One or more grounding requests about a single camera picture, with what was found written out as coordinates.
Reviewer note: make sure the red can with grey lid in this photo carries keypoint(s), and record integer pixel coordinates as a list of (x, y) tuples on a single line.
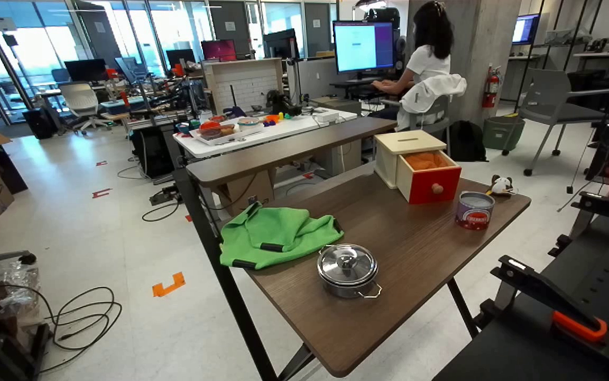
[(474, 211)]

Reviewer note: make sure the red-fronted wooden drawer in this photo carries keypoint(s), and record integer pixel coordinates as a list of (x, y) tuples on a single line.
[(433, 186)]

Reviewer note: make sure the green cloth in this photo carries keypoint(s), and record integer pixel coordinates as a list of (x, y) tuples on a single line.
[(276, 236)]

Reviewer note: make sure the cardboard box under desk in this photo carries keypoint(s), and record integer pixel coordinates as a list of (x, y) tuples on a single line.
[(248, 189)]

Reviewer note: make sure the white table with toys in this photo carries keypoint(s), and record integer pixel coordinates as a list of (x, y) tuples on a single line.
[(263, 137)]

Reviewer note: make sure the small steel pot with lid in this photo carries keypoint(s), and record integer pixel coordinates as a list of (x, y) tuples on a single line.
[(347, 270)]

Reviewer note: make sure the light wooden box with slot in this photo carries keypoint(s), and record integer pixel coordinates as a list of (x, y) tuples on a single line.
[(411, 142)]

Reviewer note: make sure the computer monitor with bright screen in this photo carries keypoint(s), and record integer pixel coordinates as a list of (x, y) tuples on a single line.
[(363, 48)]

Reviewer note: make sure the white jacket on chair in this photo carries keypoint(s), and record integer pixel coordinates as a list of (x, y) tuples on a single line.
[(433, 90)]

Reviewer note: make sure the black backpack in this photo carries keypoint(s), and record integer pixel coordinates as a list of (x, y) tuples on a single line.
[(469, 140)]

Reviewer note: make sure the seated person in white shirt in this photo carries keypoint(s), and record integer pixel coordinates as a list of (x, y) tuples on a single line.
[(428, 61)]

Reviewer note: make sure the brown and white plush toy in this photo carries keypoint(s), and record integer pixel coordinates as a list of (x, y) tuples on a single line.
[(502, 186)]

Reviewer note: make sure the green storage bin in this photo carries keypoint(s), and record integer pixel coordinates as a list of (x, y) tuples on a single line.
[(504, 132)]

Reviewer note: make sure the red fire extinguisher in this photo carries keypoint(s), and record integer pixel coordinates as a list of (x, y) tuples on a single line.
[(492, 88)]

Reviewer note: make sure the white office chair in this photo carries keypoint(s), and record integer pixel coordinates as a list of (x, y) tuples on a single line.
[(83, 103)]

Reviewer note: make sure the grey plastic chair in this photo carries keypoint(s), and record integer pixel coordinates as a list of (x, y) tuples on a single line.
[(555, 98)]

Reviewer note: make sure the small monitor on shelf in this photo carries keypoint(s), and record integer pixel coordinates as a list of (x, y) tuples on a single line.
[(525, 28)]

